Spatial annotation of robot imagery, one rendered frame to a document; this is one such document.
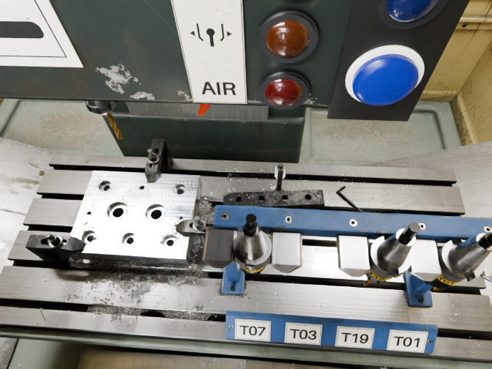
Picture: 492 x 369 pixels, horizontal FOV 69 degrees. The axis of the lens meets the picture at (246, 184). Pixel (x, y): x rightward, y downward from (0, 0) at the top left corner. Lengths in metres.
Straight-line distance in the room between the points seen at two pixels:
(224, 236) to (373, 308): 0.45
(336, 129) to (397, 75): 1.41
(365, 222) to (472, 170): 0.77
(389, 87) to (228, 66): 0.08
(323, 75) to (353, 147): 1.36
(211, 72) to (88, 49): 0.06
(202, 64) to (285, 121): 1.03
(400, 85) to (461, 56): 1.47
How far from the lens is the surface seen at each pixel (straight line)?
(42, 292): 1.05
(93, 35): 0.20
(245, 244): 0.55
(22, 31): 0.21
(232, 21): 0.17
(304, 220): 0.62
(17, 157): 1.59
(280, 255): 0.60
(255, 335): 0.86
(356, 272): 0.61
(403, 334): 0.89
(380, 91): 0.19
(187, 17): 0.18
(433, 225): 0.67
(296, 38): 0.17
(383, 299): 0.95
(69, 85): 0.23
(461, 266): 0.65
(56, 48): 0.21
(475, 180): 1.34
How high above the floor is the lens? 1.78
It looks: 58 degrees down
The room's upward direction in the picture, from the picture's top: 4 degrees counter-clockwise
